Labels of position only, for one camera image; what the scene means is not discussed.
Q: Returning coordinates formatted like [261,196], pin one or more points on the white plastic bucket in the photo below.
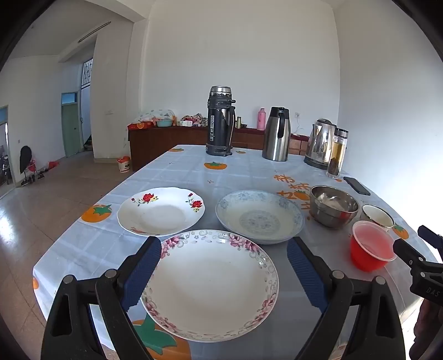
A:
[124,165]

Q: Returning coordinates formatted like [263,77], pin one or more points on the brown wooden sideboard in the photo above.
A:
[155,145]

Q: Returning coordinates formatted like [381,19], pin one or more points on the stainless steel bowl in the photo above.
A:
[332,214]

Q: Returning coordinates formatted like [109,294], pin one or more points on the orange cardboard box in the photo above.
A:
[138,126]

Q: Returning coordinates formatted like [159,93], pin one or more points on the green door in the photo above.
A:
[71,131]

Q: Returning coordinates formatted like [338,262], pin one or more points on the mesh food cover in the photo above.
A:
[152,114]

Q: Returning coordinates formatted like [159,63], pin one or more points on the dark grey thermos flask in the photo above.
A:
[216,128]

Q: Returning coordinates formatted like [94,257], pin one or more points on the person's right hand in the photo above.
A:
[431,329]

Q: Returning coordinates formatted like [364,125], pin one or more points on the steel electric kettle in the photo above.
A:
[320,145]

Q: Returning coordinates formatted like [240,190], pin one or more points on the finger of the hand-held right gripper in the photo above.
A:
[431,237]
[405,251]

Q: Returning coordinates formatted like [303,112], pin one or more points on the steel thermal carafe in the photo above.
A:
[275,138]

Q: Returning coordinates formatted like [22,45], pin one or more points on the pink thermos bottle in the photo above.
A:
[261,119]

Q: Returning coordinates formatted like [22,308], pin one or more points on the pile of colourful cloth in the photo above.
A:
[197,119]

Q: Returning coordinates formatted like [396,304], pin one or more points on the teal plastic basin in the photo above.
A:
[164,123]

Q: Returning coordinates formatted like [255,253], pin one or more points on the red plastic bowl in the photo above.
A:
[367,256]

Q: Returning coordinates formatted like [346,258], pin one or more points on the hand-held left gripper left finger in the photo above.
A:
[142,273]

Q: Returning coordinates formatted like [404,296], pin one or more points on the white enamel bowl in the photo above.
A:
[379,216]

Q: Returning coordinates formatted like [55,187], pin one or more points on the red flower white plate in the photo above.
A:
[161,214]

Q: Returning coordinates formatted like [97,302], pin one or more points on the red plastic bag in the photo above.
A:
[53,164]

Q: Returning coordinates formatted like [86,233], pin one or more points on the black smartphone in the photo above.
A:
[356,186]

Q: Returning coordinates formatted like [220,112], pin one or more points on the pink floral rim plate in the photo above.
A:
[207,287]

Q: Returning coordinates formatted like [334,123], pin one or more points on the ceiling tube light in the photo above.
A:
[94,32]

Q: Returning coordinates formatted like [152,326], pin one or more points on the glass tea bottle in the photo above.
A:
[336,155]

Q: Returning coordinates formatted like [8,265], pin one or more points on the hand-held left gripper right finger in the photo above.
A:
[306,273]

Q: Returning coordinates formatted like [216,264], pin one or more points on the black stroller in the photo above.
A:
[25,157]

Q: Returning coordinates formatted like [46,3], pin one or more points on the persimmon print tablecloth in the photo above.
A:
[242,169]

